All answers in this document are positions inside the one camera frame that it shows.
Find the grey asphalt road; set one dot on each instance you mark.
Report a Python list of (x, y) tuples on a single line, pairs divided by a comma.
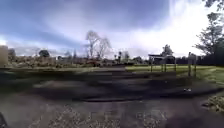
[(110, 90)]

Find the bare trees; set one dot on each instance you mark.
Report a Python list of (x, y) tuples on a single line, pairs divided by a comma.
[(94, 45)]

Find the row of low bushes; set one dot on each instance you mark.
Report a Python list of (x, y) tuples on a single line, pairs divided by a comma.
[(66, 62)]

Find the open shelter on posts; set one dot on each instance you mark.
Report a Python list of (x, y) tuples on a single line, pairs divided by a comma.
[(162, 59)]

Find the round dark tree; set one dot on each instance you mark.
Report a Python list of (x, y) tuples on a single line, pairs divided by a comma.
[(166, 50)]

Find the signboard on two posts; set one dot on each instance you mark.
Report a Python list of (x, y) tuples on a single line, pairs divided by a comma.
[(191, 60)]

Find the green grass field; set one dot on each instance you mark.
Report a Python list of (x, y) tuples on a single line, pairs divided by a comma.
[(200, 71)]

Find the dark hedge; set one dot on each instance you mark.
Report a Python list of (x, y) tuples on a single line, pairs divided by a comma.
[(210, 60)]

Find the tall dark tree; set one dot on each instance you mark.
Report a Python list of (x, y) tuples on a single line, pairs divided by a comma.
[(213, 36)]

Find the pale building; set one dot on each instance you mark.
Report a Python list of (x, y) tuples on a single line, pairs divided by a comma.
[(3, 56)]

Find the grass patch with leaves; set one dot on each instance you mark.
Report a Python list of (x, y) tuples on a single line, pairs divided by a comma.
[(215, 102)]

